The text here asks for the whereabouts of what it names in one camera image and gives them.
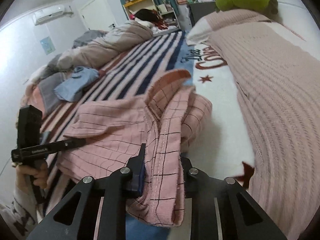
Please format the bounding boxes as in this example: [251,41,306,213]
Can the pink checked pants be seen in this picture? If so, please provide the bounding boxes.
[57,69,212,227]

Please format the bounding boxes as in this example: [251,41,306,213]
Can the left hand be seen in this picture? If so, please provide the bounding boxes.
[15,161,48,194]

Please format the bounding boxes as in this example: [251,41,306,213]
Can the folded light blue garment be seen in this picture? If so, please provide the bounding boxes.
[54,67,100,102]

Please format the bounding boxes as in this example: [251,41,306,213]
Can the beige and grey quilt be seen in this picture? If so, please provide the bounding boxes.
[20,20,153,117]

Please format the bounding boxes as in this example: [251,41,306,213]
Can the striped plush bed blanket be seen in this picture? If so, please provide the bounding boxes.
[19,29,256,240]

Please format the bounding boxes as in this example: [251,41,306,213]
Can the pink knitted pillow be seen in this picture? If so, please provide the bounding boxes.
[186,9,320,239]

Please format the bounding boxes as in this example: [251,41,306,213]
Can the white air conditioner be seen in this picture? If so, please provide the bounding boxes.
[33,4,74,25]

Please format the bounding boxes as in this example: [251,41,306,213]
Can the white door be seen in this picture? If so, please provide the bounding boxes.
[80,0,117,31]

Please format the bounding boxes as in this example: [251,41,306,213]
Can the dark desk with clutter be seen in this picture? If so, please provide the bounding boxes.
[176,0,215,31]

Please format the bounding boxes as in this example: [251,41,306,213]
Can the yellow and white shelf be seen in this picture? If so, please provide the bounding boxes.
[122,0,180,30]

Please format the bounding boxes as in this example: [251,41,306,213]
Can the white bed headboard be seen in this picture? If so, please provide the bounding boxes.
[263,0,319,59]

